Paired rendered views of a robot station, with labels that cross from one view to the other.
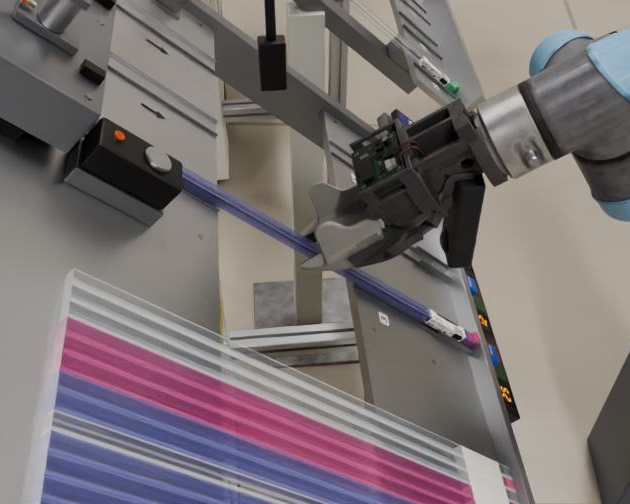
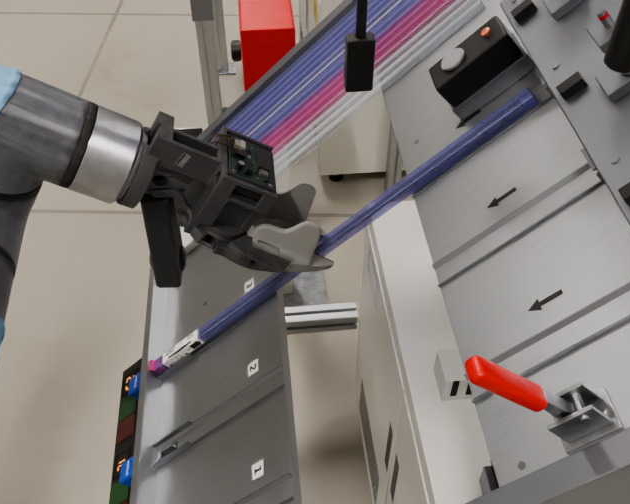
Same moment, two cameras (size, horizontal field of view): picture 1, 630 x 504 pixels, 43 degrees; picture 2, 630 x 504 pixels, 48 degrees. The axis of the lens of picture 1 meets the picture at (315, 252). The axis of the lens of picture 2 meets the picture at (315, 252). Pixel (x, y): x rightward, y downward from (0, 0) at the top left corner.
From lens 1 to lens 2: 104 cm
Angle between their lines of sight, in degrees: 88
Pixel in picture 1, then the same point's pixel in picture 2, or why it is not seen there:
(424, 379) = (219, 271)
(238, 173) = not seen: outside the picture
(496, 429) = (161, 292)
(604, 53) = (4, 73)
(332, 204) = (296, 242)
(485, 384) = (157, 326)
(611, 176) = not seen: hidden behind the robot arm
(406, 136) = (219, 152)
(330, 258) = (300, 213)
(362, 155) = (265, 174)
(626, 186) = not seen: hidden behind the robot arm
